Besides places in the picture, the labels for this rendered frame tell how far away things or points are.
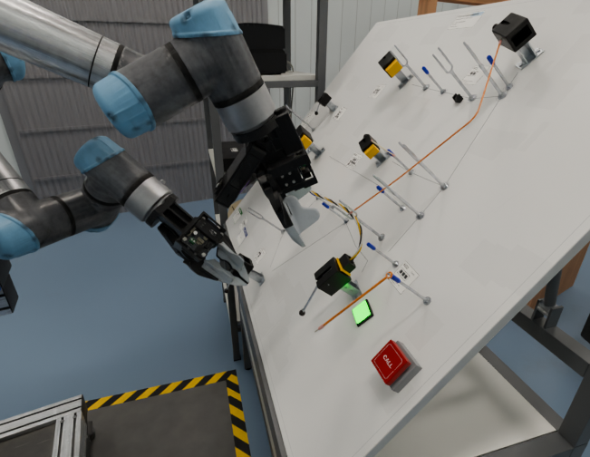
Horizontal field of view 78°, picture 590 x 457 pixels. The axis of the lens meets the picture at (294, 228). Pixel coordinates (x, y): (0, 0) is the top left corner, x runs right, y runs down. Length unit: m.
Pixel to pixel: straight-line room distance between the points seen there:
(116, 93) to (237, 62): 0.15
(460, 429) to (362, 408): 0.35
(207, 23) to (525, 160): 0.53
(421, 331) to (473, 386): 0.45
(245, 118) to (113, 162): 0.27
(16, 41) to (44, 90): 3.46
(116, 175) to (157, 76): 0.24
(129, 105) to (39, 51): 0.17
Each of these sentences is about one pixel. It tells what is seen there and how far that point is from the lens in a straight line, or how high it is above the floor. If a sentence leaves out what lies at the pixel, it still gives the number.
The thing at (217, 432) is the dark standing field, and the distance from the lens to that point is 1.90.
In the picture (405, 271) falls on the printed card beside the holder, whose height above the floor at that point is 1.17.
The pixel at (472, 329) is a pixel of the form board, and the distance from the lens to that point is 0.60.
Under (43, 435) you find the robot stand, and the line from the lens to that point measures 1.88.
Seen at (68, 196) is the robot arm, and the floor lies 1.32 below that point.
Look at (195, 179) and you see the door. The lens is 4.30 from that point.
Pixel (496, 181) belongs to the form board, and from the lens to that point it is 0.71.
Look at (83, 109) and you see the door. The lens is 4.07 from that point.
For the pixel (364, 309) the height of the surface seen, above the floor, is 1.10.
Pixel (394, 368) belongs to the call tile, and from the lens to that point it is 0.61.
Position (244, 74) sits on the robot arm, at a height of 1.51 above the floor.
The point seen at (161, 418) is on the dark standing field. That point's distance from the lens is 2.01.
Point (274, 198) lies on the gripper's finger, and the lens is 0.54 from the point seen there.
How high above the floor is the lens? 1.54
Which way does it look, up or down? 26 degrees down
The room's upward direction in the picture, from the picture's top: straight up
